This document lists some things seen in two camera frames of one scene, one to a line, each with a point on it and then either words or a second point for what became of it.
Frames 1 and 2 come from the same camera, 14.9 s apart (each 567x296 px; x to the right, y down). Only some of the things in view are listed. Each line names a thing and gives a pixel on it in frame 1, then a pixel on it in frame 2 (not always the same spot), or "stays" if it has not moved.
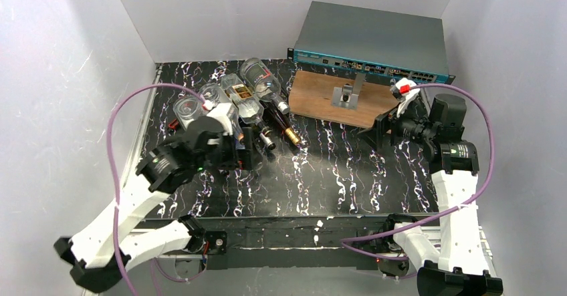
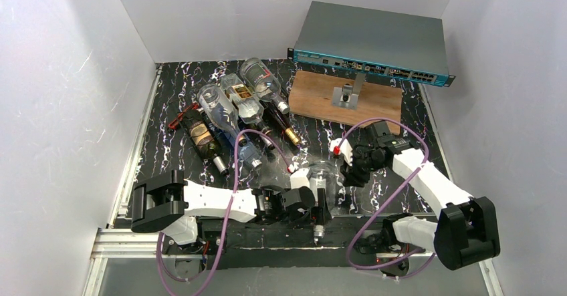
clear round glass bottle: [187, 109] -> [325, 175]
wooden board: [311, 91] stays
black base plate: [287, 243] stays
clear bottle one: [213, 93] stays
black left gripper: [247, 148] -> [321, 214]
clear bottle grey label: [263, 83] stays
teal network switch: [388, 44] stays
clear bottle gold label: [251, 109] stays
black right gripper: [381, 127] -> [354, 170]
